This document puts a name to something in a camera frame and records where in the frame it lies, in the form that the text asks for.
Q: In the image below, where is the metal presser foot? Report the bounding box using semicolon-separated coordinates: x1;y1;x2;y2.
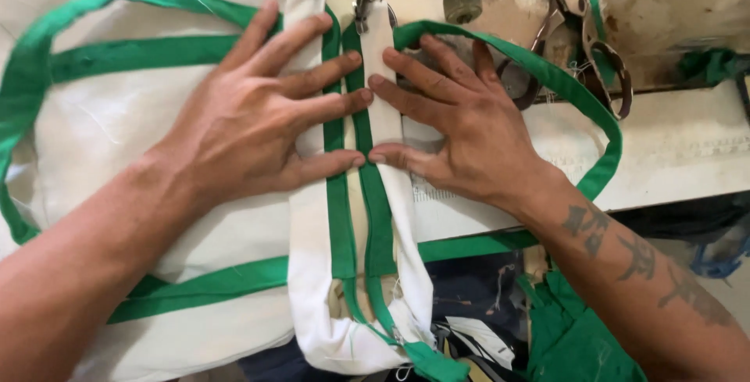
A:
352;0;383;35

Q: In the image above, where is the beige sewing machine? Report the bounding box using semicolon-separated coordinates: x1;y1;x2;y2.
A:
325;0;750;105

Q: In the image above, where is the green fabric scrap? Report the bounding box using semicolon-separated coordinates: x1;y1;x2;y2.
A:
677;47;744;85

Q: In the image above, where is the green ribbon piece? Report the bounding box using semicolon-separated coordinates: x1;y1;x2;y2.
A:
587;0;617;87

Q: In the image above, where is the person's right hand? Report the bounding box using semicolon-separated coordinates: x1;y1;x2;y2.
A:
367;34;568;220

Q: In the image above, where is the black and white cloth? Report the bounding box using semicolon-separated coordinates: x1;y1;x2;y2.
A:
432;315;518;382

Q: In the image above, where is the person's left hand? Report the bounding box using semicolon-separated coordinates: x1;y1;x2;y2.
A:
146;0;375;220

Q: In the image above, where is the green cloth pile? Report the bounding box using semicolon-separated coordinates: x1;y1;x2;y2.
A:
517;270;649;382

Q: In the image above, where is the white cloth bag green trim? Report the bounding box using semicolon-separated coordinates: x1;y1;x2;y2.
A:
0;0;623;382

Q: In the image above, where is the dark navy cloth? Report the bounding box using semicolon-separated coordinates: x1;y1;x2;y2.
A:
237;248;531;382

